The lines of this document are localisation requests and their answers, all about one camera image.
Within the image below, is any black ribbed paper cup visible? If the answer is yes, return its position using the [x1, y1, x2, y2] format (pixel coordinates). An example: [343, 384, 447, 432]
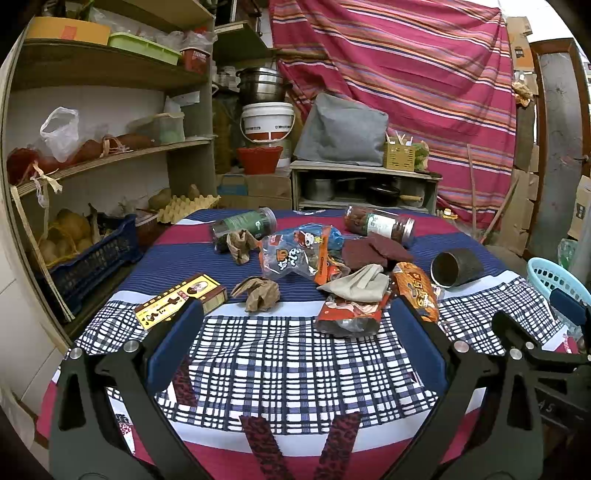
[430, 248, 485, 289]

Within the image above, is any orange snack bag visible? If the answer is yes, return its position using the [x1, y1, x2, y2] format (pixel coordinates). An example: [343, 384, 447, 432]
[391, 262, 440, 323]

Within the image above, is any red foil snack bag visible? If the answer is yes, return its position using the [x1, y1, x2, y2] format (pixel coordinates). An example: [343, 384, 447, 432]
[315, 292, 390, 338]

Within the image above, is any maroon scouring pad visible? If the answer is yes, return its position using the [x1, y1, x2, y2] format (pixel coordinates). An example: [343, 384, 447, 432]
[368, 233, 414, 262]
[342, 239, 388, 271]

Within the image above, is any clear cartoon snack wrapper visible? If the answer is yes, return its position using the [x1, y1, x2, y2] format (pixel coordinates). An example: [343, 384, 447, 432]
[259, 226, 331, 285]

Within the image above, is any blue plastic bag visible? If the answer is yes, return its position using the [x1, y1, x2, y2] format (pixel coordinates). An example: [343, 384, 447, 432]
[297, 223, 345, 250]

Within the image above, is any light blue plastic basket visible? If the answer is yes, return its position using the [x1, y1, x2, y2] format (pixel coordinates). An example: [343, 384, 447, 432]
[526, 256, 591, 340]

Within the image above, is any green bag bin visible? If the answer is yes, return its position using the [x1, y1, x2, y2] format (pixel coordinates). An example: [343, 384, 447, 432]
[557, 238, 578, 270]

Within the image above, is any broom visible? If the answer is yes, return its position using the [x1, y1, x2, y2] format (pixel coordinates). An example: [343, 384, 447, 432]
[466, 143, 515, 241]

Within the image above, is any yellow label oil jug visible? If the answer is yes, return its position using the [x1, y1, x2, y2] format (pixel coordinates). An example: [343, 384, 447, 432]
[438, 208, 458, 221]

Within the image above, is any beige folded cloth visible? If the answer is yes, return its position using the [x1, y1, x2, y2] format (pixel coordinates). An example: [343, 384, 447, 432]
[317, 264, 390, 303]

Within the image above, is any dark blue crate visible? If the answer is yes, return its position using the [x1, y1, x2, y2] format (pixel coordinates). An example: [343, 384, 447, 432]
[49, 214, 142, 315]

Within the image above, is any yellow red carton box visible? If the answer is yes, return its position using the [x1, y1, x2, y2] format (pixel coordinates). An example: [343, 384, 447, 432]
[135, 274, 228, 330]

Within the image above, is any jar with brown contents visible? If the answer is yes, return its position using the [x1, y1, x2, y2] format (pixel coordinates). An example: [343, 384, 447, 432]
[344, 205, 415, 246]

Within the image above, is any black wok pan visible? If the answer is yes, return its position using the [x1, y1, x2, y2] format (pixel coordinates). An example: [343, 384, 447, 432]
[366, 186, 424, 207]

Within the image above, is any striped plaid tablecloth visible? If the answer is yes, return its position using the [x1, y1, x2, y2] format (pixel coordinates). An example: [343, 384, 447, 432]
[35, 208, 578, 480]

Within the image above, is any yellow utensil holder box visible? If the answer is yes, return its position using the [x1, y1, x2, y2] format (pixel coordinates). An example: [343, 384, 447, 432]
[384, 133, 416, 172]

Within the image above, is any egg carton tray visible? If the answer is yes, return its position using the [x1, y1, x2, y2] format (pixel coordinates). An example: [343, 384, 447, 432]
[157, 195, 221, 224]

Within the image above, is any small crumpled brown paper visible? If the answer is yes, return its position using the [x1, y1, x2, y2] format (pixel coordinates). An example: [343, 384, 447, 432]
[226, 229, 259, 265]

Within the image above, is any grey low shelf unit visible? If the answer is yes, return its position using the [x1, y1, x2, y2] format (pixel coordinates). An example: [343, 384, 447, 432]
[290, 160, 443, 214]

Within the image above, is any red striped hanging cloth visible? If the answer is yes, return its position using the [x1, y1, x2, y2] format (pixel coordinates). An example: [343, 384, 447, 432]
[270, 1, 516, 222]

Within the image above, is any jar with green label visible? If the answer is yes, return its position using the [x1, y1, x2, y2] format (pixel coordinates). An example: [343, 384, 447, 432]
[211, 207, 277, 254]

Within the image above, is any grey cushion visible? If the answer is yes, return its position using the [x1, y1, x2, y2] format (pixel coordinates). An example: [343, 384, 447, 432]
[294, 93, 389, 167]

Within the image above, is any cardboard box under bucket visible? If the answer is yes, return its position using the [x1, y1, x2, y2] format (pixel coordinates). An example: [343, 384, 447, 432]
[217, 173, 293, 210]

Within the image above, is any white plastic bag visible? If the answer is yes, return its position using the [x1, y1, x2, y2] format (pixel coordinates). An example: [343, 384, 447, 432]
[39, 106, 79, 163]

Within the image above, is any red plastic basin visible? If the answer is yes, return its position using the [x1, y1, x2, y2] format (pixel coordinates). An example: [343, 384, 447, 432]
[236, 146, 283, 175]

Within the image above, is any white plastic bucket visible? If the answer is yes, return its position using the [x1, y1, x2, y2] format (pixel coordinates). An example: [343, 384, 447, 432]
[239, 102, 296, 144]

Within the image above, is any steel pot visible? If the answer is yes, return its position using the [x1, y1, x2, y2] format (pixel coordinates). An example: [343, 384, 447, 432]
[238, 67, 286, 104]

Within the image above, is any green plastic tray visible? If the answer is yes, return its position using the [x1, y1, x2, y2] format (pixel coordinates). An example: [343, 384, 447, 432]
[107, 32, 181, 65]

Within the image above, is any yellow cardboard box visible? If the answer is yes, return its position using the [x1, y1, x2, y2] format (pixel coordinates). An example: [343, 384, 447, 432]
[25, 17, 111, 45]

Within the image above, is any wooden wall shelf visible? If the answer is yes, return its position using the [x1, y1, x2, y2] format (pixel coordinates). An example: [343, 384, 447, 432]
[1, 1, 216, 349]

